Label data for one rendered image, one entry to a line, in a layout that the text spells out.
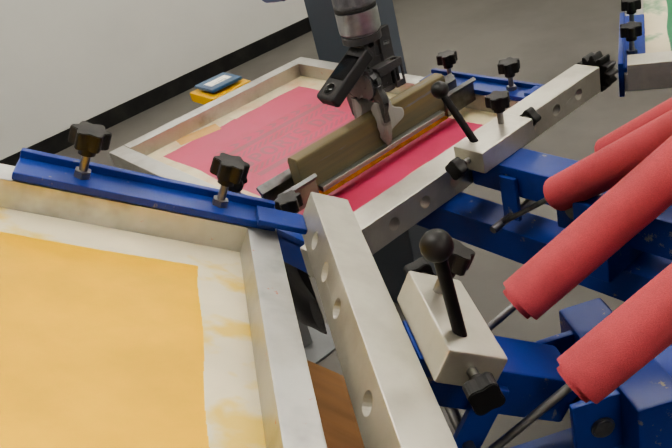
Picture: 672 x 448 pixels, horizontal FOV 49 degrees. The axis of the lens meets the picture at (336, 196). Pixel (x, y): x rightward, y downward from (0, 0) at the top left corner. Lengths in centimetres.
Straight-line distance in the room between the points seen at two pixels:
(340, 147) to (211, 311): 60
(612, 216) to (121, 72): 457
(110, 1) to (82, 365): 448
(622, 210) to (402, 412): 31
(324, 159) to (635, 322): 75
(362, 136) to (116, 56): 388
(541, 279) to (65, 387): 45
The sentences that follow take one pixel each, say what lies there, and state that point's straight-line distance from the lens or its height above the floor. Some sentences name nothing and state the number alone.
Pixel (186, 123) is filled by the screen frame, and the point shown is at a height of 98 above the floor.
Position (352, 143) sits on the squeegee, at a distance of 133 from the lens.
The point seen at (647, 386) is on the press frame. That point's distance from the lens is 75.
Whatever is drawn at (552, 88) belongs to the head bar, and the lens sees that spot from 137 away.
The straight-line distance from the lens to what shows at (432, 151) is 141.
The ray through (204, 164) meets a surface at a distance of 162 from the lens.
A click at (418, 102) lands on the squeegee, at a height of 103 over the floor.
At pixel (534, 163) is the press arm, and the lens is 113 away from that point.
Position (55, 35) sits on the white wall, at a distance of 496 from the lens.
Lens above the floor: 159
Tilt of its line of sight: 28 degrees down
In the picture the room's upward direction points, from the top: 15 degrees counter-clockwise
